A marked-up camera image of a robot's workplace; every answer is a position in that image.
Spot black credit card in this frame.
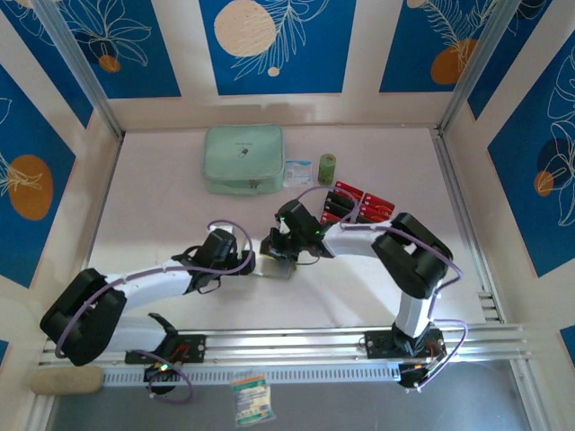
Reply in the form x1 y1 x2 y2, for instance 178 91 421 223
323 201 354 217
326 191 359 208

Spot green orange plastic packet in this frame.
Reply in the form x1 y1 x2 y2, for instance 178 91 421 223
230 375 276 427

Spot white blue sachet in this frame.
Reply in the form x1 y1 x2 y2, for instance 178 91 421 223
283 159 314 189

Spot mint green zip pouch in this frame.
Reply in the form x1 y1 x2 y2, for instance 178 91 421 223
200 124 288 197

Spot white slotted cable duct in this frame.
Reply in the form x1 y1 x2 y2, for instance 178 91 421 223
102 363 401 386

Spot aluminium mounting rail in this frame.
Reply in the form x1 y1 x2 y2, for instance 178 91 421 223
40 325 534 365

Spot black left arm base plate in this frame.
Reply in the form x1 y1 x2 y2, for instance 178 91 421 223
124 334 208 365

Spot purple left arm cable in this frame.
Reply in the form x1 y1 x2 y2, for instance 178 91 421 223
54 218 257 408

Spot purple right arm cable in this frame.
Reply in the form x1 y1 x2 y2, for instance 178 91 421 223
296 186 471 391

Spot black connector module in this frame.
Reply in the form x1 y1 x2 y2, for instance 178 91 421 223
142 362 181 397
398 362 432 391

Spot red packets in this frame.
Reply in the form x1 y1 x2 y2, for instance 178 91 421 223
319 179 399 225

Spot olive green card holder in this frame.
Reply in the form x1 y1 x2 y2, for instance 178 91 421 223
253 258 297 280

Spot aluminium side rail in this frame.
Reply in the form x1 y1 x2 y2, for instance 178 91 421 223
66 134 125 333
433 129 507 324

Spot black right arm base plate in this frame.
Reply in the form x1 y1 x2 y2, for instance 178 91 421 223
364 329 446 360

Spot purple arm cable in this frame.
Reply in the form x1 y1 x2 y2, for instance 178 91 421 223
296 186 471 391
54 218 257 408

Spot beige foam block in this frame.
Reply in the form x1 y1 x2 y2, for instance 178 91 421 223
30 365 105 396

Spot grey metal panel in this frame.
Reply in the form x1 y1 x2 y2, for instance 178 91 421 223
44 383 531 431

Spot green cylinder can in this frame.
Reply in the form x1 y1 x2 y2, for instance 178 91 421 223
317 153 338 188

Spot aluminium frame post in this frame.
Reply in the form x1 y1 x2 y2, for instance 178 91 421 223
33 0 125 140
438 0 525 136

